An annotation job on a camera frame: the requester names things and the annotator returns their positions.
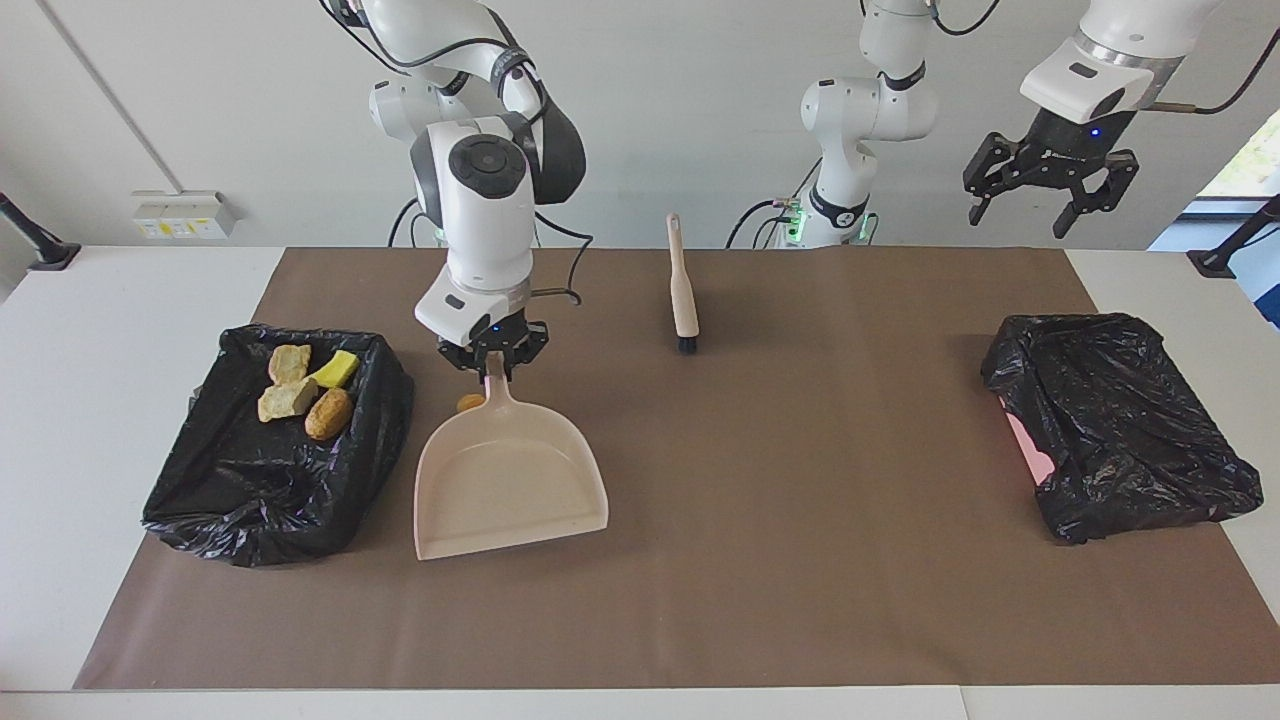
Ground pale bread chunk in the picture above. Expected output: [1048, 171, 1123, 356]
[268, 344, 313, 386]

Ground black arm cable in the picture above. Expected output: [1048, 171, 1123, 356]
[930, 0, 1280, 114]
[320, 0, 596, 306]

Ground brown paper table mat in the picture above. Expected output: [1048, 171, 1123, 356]
[73, 247, 1280, 691]

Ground brown paper ball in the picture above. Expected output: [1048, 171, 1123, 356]
[304, 387, 355, 442]

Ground pink bin with black liner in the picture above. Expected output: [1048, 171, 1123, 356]
[980, 312, 1265, 546]

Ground white wall conduit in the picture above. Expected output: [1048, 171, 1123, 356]
[38, 0, 183, 193]

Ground black bag lined bin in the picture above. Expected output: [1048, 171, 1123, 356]
[141, 322, 415, 569]

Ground beige plastic dustpan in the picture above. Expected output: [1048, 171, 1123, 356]
[414, 352, 610, 562]

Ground pale paper piece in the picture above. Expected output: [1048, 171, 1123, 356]
[258, 377, 319, 423]

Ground white wall socket box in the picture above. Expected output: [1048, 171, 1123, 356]
[132, 190, 239, 242]

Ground beige hand brush black bristles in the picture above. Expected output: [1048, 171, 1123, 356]
[666, 212, 701, 356]

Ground small yellow sponge wedge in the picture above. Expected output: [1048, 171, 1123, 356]
[309, 349, 361, 390]

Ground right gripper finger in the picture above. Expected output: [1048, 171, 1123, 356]
[500, 322, 549, 383]
[437, 338, 489, 376]

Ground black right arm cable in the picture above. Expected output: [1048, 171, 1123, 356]
[320, 0, 596, 306]

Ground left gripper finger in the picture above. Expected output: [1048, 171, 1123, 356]
[963, 132, 1031, 226]
[1053, 152, 1141, 239]

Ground window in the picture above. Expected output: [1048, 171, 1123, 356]
[1196, 108, 1280, 201]

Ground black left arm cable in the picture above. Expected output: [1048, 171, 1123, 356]
[930, 0, 1280, 114]

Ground black clamp stand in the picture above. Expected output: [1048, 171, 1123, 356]
[0, 192, 82, 272]
[1187, 195, 1280, 279]

